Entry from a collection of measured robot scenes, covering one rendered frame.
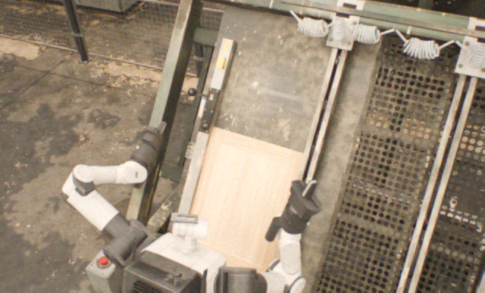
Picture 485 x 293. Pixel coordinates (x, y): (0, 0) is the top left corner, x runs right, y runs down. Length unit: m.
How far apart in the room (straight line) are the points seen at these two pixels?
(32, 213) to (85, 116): 1.16
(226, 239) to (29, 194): 2.23
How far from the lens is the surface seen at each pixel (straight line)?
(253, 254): 2.15
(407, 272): 1.97
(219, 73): 2.17
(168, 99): 2.27
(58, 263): 3.57
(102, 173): 1.92
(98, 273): 2.25
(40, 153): 4.44
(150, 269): 1.62
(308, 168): 2.01
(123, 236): 1.78
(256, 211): 2.12
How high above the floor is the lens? 2.70
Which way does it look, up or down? 40 degrees down
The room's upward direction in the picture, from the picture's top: 3 degrees counter-clockwise
